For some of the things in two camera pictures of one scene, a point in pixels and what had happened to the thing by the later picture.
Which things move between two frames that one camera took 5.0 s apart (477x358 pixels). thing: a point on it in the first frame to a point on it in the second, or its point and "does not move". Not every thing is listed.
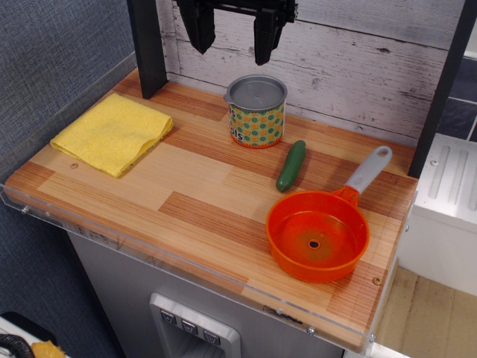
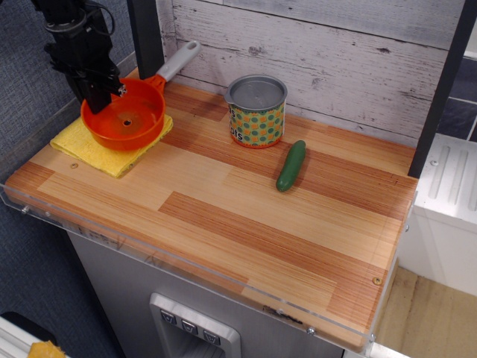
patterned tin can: [256, 104] does not move
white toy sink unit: [440, 240] does not move
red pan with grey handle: [317, 236] to [135, 115]
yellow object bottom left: [47, 350] does not move
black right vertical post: [439, 104] does not move
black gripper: [289, 9] to [86, 59]
